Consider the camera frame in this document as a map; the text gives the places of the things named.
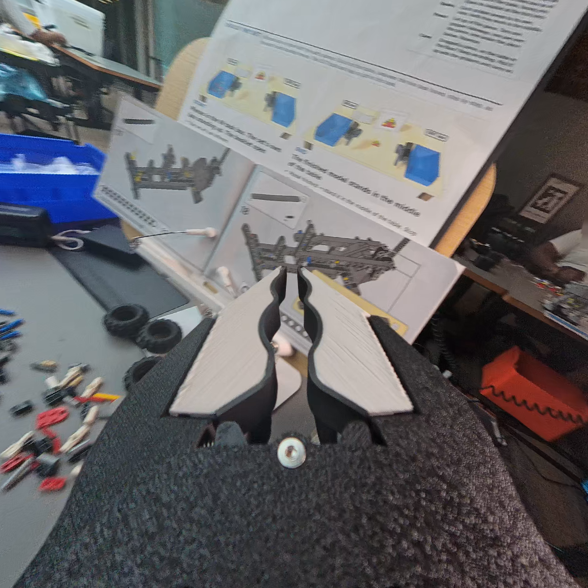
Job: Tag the pile of toy brick pieces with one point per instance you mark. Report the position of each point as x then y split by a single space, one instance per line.
55 422

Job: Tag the clear plastic bags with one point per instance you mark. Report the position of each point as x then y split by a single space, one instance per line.
55 164

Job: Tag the black charger with green lights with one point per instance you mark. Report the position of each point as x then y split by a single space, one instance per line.
23 225

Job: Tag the black desk mat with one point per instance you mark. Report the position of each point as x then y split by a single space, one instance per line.
128 289

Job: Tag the black white marker tag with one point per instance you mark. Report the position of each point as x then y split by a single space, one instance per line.
551 200

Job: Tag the teal plastic bag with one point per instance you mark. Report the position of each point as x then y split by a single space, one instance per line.
18 80

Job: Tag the orange storage box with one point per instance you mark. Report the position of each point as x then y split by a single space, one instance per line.
528 376

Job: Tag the wood-edged grey table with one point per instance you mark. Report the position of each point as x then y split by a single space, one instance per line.
105 69

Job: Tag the wood-edged side table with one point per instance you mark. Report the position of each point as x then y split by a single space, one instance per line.
519 287

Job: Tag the white book holder tray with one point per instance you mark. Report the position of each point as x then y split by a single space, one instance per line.
174 266

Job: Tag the pile of blue black pins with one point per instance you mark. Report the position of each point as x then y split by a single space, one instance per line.
9 330

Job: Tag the open building instruction booklet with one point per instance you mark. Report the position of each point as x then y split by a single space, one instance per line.
183 151

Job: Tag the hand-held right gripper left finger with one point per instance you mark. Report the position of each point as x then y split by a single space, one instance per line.
220 367

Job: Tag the distant toy brick model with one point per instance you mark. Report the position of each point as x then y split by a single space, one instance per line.
567 303

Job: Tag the blue bin with plastic bags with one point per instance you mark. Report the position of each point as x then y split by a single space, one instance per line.
46 197

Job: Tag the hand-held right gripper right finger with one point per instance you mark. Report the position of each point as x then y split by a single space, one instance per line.
358 367

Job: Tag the large printed instruction poster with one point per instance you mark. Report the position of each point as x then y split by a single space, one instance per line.
367 69

